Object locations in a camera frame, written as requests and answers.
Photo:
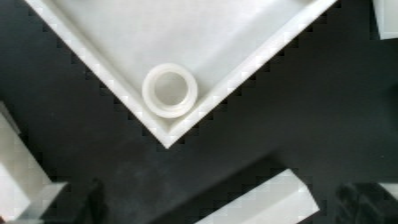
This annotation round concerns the white U-shaped fence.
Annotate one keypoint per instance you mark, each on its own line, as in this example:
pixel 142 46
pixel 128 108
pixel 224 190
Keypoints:
pixel 27 189

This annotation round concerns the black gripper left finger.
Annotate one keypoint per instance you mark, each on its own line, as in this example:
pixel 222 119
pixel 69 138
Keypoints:
pixel 80 203

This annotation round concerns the white table leg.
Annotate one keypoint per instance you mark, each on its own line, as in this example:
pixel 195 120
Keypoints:
pixel 277 203
pixel 385 15

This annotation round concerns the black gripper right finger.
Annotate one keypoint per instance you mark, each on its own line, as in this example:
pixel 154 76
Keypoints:
pixel 366 204

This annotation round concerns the white square tabletop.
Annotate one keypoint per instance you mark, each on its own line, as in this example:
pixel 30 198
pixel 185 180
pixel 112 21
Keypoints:
pixel 174 49

